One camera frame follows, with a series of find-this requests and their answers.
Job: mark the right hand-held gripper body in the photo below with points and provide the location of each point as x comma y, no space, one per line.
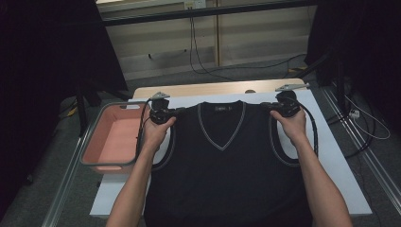
288,102

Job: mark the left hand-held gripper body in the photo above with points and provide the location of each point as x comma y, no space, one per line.
159,108

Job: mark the pink basket with grey rim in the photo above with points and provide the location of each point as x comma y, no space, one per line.
119,138

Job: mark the black knit vest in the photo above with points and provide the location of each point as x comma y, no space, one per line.
227,176

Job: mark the person's left hand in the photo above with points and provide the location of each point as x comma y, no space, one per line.
154,134

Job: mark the person's right hand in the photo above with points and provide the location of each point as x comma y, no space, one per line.
293,127

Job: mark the brown table grommet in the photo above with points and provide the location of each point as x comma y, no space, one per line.
250,91

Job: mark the yellow floor tape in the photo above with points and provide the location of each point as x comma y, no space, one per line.
298,69
73,111

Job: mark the black stand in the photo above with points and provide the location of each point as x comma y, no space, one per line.
81,110
339,88

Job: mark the white power plug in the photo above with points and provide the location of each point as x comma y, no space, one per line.
354,113

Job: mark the white table mat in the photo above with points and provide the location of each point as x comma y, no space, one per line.
334,176

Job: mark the black metal beam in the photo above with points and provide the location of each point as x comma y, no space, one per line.
205,12

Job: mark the black curtain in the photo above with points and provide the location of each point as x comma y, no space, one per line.
38,63
372,47

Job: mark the white wall socket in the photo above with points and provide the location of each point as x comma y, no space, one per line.
195,3

